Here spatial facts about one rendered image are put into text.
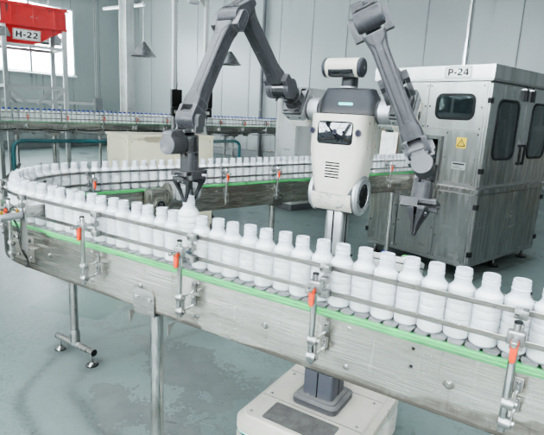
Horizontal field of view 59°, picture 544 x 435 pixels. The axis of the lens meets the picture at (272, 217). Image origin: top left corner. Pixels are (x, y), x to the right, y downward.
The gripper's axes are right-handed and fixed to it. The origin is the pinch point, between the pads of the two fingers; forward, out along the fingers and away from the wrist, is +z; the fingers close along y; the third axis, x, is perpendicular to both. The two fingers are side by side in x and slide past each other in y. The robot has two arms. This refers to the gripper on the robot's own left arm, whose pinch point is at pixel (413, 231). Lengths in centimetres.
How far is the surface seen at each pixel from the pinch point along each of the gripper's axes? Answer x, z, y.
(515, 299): -17.9, 13.1, 28.8
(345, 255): -18.2, 11.1, -10.8
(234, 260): -16, 19, -45
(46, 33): 246, -229, -635
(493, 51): 1036, -601, -172
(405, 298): -16.7, 18.3, 5.7
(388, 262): -18.7, 10.9, 0.4
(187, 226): -19, 12, -64
